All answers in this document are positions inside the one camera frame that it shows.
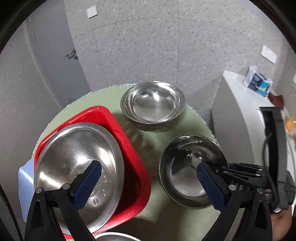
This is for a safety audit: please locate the blue square plastic bowl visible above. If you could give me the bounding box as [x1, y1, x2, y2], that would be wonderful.
[18, 159, 35, 222]

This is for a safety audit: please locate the large steel mixing bowl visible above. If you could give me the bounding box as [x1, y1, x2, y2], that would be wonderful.
[34, 123, 125, 233]

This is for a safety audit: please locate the small steel bowl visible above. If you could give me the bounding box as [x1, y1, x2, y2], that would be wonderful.
[120, 81, 186, 132]
[158, 135, 228, 208]

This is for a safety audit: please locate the right hand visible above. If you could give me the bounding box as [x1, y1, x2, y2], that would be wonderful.
[270, 206, 292, 241]

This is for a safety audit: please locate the orange bottle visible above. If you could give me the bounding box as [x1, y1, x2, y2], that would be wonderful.
[285, 115, 296, 133]

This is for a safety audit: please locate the white counter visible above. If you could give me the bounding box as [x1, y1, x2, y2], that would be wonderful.
[210, 70, 296, 209]

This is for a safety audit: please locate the brown cloth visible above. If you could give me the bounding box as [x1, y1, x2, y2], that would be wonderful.
[267, 92, 285, 110]

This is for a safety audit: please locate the red square plastic bowl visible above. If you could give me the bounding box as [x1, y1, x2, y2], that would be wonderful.
[33, 106, 151, 235]

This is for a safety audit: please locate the green round table mat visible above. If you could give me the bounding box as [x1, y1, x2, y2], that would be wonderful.
[38, 84, 219, 240]

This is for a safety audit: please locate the blue white tissue pack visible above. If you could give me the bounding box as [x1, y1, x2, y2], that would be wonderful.
[242, 66, 273, 97]

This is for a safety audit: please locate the grey door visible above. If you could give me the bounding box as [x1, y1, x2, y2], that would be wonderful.
[26, 1, 90, 108]

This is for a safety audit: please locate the white wall socket plate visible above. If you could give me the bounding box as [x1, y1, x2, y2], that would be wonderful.
[260, 45, 277, 64]

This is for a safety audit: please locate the metal door handle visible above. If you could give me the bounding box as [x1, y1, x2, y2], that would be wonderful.
[65, 49, 78, 60]

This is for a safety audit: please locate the white wall switch plate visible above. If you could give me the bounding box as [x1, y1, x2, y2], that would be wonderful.
[86, 6, 98, 19]

